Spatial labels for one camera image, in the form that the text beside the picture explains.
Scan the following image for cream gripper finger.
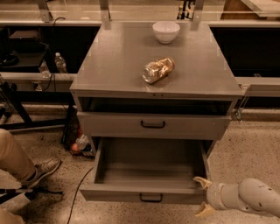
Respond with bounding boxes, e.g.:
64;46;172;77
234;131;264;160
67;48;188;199
195;202;215;218
193;177;213;189

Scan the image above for grey drawer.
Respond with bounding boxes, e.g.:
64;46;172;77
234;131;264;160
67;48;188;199
80;138;210;205
78;112;231;140

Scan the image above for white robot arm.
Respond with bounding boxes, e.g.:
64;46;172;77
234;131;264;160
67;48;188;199
193;177;280;217

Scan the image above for grey metal drawer cabinet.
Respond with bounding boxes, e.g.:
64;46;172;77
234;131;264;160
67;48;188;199
69;20;244;156

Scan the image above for grey top drawer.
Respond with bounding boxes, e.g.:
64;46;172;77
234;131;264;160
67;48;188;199
78;112;231;140

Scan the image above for dark bag with items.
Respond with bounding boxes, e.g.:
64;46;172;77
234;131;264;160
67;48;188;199
61;108;95;157

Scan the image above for white ceramic bowl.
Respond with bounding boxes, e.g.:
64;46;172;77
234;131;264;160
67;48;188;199
152;21;180;44

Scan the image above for grey sneaker shoe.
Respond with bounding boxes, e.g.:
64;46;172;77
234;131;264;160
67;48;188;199
22;157;60;188

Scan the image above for black tripod leg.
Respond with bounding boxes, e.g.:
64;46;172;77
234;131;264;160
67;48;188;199
0;186;63;204

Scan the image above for clear plastic water bottle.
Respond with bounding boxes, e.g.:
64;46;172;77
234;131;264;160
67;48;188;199
54;52;67;74

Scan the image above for person leg beige trousers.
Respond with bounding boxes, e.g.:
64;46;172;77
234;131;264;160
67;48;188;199
0;129;36;182

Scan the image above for black floor cable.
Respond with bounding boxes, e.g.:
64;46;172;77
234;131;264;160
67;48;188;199
66;167;95;224

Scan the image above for black stand frame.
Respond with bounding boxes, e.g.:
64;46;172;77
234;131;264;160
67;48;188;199
0;82;74;130

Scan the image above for black hanging cable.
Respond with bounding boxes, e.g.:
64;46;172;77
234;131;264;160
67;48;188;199
43;16;67;91

